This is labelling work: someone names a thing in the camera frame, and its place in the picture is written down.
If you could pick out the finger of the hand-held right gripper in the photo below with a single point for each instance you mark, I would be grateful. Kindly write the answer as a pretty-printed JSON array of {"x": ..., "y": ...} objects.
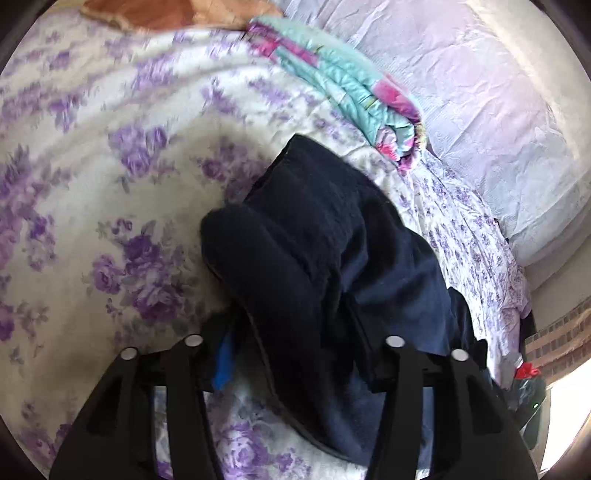
[{"x": 482, "y": 353}]

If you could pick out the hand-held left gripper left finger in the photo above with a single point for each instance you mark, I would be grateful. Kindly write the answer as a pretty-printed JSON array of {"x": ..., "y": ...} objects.
[{"x": 224, "y": 364}]

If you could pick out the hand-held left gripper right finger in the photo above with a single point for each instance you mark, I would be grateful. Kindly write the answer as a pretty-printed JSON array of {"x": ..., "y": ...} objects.
[{"x": 399, "y": 369}]

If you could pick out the navy blue pants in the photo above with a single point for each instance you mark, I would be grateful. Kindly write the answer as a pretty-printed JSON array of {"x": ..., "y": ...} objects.
[{"x": 323, "y": 240}]

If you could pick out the small-print purple floral sheet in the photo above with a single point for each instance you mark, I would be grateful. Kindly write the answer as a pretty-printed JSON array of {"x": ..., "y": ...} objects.
[{"x": 461, "y": 221}]

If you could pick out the purple floral fleece blanket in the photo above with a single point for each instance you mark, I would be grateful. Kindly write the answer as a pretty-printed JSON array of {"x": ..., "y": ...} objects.
[{"x": 92, "y": 184}]

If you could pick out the white textured cloth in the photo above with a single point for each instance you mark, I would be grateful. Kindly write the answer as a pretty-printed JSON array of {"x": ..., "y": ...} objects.
[{"x": 485, "y": 92}]

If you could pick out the folded teal pink quilt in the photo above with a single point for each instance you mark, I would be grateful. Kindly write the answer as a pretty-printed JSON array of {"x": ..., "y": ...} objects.
[{"x": 351, "y": 87}]

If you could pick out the orange brown pillow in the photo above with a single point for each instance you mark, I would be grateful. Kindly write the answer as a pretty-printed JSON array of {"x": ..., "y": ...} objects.
[{"x": 152, "y": 11}]

